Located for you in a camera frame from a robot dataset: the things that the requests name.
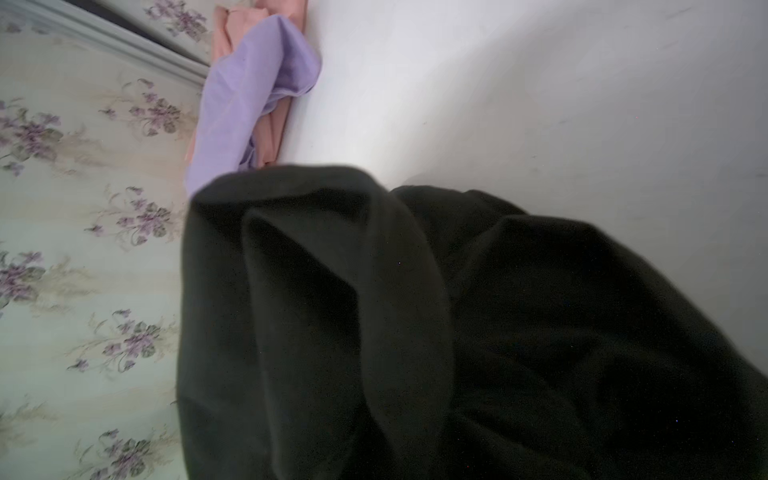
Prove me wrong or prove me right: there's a black cloth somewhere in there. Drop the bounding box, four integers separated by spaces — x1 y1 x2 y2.
177 166 767 479

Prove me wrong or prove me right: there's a purple cloth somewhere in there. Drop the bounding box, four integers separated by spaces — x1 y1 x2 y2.
185 15 321 197

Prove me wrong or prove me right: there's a pink cloth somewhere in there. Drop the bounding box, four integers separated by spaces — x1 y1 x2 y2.
187 1 307 167

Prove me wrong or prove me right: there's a left back frame post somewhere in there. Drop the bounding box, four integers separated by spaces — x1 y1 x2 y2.
1 1 208 88

